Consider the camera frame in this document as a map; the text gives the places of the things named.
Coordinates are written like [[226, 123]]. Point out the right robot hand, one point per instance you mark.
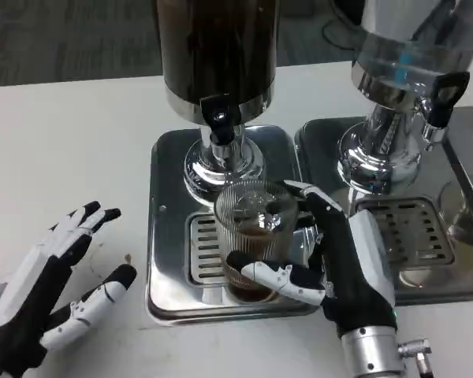
[[347, 275]]

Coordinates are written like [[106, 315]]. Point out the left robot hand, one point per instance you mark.
[[31, 275]]

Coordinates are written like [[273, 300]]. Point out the clear ribbed glass cup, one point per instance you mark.
[[252, 212]]

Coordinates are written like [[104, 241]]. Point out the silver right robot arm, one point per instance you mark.
[[370, 354]]

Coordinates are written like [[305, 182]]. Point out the steel dispenser base tray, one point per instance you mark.
[[418, 283], [165, 244]]

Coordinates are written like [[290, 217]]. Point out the steel drip grid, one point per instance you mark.
[[418, 232], [205, 248]]

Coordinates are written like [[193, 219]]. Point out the clear drink dispenser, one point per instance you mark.
[[398, 35]]

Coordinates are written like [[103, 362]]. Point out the dark drink dispenser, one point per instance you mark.
[[220, 47]]

